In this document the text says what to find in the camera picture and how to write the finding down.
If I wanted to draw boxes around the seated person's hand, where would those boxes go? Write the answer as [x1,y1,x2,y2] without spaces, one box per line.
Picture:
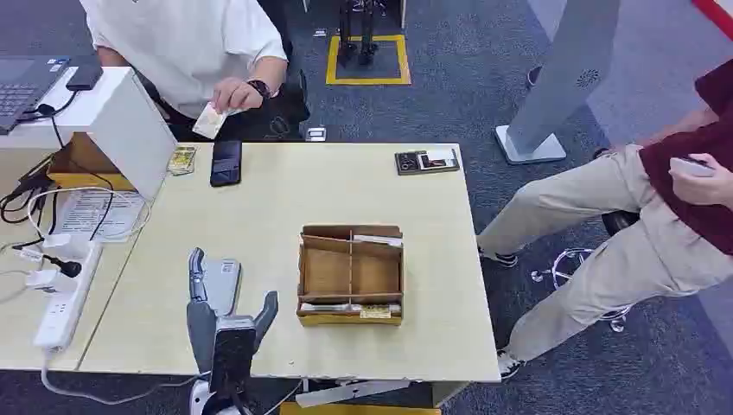
[668,153,733,208]

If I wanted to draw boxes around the seated person in red top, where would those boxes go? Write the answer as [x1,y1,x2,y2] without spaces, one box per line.
[476,57,733,380]

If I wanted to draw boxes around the small white charger plug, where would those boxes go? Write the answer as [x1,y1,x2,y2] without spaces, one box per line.
[25,269,59,291]

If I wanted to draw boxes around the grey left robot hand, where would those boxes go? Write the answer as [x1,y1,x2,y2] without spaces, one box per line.
[186,247,279,374]

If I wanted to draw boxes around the dark laptop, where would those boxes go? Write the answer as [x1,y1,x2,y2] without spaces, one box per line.
[0,55,71,136]

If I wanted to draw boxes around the person in white top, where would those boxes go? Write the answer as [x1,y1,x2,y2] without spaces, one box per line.
[79,0,290,142]

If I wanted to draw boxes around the cardboard box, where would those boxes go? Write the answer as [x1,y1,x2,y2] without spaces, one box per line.
[47,132,137,192]

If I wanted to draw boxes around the black plug adapter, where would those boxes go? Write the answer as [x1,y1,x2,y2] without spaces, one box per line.
[42,254,83,279]

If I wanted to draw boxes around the wooden card box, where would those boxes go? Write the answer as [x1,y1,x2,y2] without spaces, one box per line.
[296,224,405,328]

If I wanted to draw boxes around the chrome base stool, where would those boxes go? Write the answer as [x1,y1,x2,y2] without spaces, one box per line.
[531,210,641,334]

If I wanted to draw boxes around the white bar under table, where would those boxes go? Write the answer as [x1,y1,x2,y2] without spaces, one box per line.
[295,380,411,409]

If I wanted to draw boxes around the white box stand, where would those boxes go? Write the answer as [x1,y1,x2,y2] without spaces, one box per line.
[0,67,179,201]

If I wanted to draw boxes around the black chair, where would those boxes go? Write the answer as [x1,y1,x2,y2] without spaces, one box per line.
[252,68,311,142]

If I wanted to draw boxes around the black tray with parts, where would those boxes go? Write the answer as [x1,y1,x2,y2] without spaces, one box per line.
[394,149,461,176]

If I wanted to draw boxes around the grey card reader device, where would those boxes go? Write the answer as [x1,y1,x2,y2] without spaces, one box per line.
[203,258,244,318]

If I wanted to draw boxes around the yellow floor tape square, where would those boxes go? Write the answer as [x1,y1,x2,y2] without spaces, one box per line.
[325,34,412,87]

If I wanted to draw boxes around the white card in box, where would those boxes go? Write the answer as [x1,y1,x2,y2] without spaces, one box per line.
[352,234,404,248]

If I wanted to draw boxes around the white power strip cable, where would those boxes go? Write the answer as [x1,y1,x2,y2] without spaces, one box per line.
[40,348,213,406]

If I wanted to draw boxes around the white looped cable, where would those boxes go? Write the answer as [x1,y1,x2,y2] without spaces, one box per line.
[25,186,153,242]

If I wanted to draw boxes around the person's left hand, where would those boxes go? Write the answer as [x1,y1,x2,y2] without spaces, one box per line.
[212,77,265,114]

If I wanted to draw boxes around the grey standing pillar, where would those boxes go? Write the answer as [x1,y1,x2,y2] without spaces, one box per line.
[494,0,622,166]

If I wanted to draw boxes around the black background robot legs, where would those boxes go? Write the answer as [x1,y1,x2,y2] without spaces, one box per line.
[336,0,383,67]

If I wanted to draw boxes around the yellow panel under table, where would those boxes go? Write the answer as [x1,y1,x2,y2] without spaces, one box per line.
[279,401,442,415]

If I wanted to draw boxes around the black smartphone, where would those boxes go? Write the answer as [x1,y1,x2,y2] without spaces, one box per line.
[209,140,244,188]

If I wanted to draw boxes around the black power bank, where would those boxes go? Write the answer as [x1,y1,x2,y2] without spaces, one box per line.
[66,64,105,93]

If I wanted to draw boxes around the printed paper sheet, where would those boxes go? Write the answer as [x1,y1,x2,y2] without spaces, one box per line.
[57,190,147,242]

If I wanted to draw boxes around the white charger block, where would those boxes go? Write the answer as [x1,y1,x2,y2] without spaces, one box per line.
[42,233,88,259]

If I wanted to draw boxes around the pale plastic card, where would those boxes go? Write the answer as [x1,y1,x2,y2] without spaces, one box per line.
[192,103,232,140]

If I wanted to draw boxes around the white power strip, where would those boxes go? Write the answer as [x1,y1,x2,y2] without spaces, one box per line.
[33,240,103,352]

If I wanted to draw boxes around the black cable bundle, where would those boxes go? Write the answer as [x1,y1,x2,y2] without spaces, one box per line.
[0,153,60,226]

